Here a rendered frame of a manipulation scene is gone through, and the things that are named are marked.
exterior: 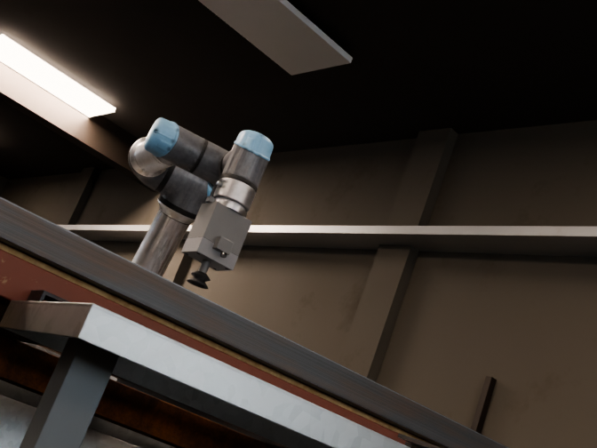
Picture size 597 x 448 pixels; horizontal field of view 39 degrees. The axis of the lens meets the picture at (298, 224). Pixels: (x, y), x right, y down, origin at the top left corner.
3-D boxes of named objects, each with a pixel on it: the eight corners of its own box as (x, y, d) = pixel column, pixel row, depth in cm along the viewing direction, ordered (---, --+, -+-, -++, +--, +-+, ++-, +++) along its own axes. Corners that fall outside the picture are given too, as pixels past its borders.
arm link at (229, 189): (263, 194, 163) (229, 173, 159) (254, 215, 162) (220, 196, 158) (242, 197, 169) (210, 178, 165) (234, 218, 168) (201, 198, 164)
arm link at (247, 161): (266, 151, 173) (282, 141, 165) (247, 199, 169) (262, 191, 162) (232, 133, 170) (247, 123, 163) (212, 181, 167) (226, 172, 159)
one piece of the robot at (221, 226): (230, 180, 156) (196, 261, 151) (267, 203, 161) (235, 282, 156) (204, 186, 164) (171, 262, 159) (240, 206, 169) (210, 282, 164)
